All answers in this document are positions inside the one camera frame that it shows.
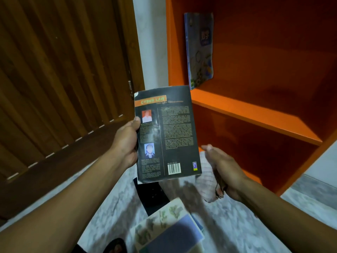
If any person's left hand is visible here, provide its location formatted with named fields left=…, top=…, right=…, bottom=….
left=112, top=116, right=141, bottom=169

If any person's right hand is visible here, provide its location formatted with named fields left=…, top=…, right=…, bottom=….
left=201, top=144, right=249, bottom=203

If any white cleaning cloth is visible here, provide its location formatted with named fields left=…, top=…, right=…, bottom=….
left=195, top=151, right=225, bottom=204

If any black paperback book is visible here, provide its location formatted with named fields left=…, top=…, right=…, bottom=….
left=134, top=85, right=203, bottom=184

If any person's right forearm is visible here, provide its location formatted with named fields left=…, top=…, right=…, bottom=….
left=237, top=175, right=337, bottom=253

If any person's left forearm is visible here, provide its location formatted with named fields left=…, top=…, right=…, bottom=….
left=0, top=148, right=130, bottom=253

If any orange wooden bookshelf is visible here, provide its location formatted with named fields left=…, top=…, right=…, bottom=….
left=165, top=0, right=337, bottom=197

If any thin blue book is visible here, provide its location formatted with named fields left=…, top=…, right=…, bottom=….
left=191, top=213, right=205, bottom=233

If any plain black book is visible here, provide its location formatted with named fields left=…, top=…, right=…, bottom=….
left=133, top=177, right=171, bottom=217

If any leaf print book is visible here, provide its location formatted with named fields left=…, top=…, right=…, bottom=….
left=130, top=197, right=205, bottom=253

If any pale purple cover book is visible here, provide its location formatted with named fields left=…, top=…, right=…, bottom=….
left=139, top=214, right=205, bottom=253

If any brown wooden door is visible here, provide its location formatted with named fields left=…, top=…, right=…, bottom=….
left=0, top=0, right=146, bottom=222

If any blue illustrated book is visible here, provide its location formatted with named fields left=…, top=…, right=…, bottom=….
left=184, top=12, right=214, bottom=90

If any black sandal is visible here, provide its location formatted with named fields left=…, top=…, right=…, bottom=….
left=103, top=238, right=128, bottom=253

